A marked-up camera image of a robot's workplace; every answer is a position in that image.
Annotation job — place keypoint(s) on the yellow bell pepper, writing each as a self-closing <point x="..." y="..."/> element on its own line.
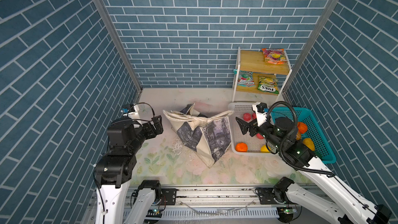
<point x="309" y="143"/>

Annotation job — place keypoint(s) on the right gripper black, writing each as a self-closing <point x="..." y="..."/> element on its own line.
<point x="245" y="128"/>

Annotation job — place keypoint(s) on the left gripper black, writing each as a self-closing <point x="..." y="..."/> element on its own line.
<point x="157" y="126"/>

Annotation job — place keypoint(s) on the wooden two-tier shelf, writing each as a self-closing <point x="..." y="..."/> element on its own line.
<point x="253" y="61"/>

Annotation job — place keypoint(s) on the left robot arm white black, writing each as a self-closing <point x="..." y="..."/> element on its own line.
<point x="113" y="172"/>

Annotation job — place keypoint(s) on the yellow lemon front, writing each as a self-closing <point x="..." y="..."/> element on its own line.
<point x="264" y="149"/>

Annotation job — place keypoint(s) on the red apple small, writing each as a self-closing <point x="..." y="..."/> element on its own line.
<point x="247" y="117"/>
<point x="259" y="136"/>

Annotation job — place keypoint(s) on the floral table mat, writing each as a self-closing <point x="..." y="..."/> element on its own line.
<point x="166" y="159"/>

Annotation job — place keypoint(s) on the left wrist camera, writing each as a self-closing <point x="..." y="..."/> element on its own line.
<point x="130" y="111"/>

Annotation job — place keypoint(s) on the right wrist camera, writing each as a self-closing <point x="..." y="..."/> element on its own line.
<point x="260" y="109"/>

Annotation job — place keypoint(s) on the orange tangerine front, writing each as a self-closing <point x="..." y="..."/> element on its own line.
<point x="241" y="147"/>

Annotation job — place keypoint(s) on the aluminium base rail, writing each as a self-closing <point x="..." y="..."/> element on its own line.
<point x="212" y="205"/>

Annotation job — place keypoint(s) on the teal red snack bag lower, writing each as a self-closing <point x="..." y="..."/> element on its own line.
<point x="244" y="78"/>

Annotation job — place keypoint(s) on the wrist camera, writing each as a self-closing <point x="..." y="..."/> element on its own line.
<point x="260" y="109"/>
<point x="130" y="111"/>

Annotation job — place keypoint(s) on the pink yellow snack bag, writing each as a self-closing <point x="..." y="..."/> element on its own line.
<point x="274" y="56"/>

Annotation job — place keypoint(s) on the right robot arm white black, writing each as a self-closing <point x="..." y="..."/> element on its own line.
<point x="345" y="206"/>

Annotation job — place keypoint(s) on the white plastic basket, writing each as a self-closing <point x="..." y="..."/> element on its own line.
<point x="254" y="144"/>

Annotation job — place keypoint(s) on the teal plastic basket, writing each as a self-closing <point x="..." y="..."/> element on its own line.
<point x="317" y="130"/>

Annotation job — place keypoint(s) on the beige canvas grocery bag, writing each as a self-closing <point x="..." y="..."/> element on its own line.
<point x="209" y="137"/>

